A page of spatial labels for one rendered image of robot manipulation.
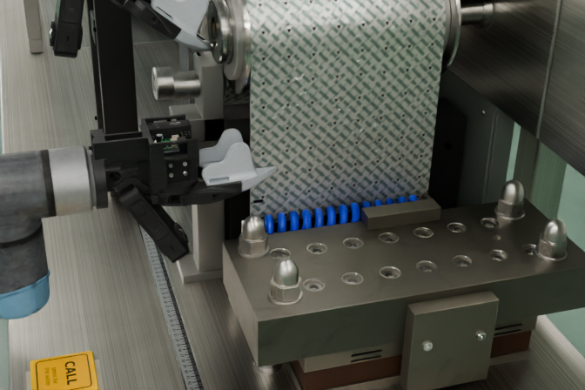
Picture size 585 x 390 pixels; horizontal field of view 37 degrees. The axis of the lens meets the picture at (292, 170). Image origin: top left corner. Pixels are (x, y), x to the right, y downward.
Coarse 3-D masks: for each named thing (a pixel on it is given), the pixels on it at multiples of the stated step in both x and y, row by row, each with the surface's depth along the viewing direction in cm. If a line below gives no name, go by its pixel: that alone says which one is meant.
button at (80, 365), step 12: (36, 360) 99; (48, 360) 99; (60, 360) 99; (72, 360) 99; (84, 360) 99; (36, 372) 97; (48, 372) 97; (60, 372) 98; (72, 372) 98; (84, 372) 98; (36, 384) 96; (48, 384) 96; (60, 384) 96; (72, 384) 96; (84, 384) 96; (96, 384) 96
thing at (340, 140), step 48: (288, 96) 101; (336, 96) 103; (384, 96) 105; (432, 96) 107; (288, 144) 104; (336, 144) 106; (384, 144) 108; (432, 144) 110; (288, 192) 107; (336, 192) 109; (384, 192) 111
